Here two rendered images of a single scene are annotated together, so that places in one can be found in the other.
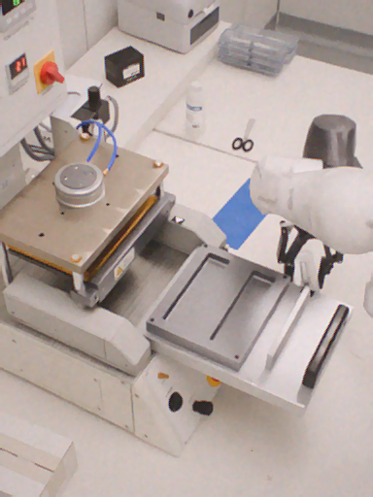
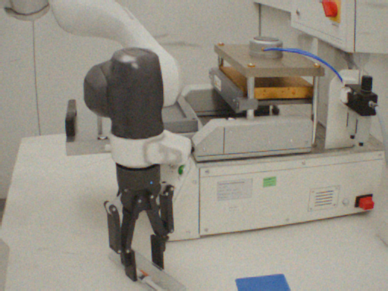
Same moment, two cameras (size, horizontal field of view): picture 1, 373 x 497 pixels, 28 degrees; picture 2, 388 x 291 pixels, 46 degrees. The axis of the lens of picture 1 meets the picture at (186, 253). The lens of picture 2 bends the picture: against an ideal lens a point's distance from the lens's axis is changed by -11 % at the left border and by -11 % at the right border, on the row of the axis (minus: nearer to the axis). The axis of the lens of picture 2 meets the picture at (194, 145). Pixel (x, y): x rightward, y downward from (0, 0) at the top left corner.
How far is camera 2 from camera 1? 1.89 m
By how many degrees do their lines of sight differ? 103
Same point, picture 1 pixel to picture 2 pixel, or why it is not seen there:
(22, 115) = (321, 22)
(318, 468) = (63, 198)
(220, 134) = not seen: outside the picture
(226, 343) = not seen: hidden behind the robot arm
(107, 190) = (255, 56)
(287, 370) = (88, 114)
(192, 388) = not seen: hidden behind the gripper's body
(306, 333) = (88, 126)
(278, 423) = (98, 205)
